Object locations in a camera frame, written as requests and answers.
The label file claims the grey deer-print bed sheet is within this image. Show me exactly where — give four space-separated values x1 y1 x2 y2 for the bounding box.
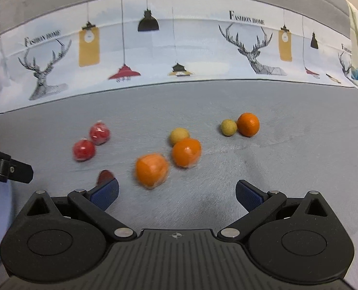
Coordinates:
0 0 358 290

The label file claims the yellowish longan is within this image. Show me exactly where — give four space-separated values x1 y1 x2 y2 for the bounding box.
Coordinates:
169 128 190 146
221 119 238 136

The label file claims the plastic-wrapped orange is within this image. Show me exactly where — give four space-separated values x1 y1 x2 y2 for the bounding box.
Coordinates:
171 138 202 169
135 153 170 190

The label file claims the bare orange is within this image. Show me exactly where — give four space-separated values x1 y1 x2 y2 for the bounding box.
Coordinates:
237 112 260 137

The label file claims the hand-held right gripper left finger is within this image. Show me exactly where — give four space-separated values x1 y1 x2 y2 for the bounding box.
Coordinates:
14 178 137 242

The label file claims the dark red date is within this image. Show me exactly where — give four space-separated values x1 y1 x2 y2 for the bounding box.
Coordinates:
97 170 115 185

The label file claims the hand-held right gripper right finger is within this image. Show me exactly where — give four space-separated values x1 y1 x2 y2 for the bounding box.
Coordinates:
217 180 337 240

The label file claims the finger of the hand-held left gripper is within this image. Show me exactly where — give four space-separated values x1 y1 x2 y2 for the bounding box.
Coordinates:
0 159 34 184

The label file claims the red plastic-wrapped ball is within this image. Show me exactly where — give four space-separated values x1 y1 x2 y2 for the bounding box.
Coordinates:
89 121 111 145
73 139 96 161

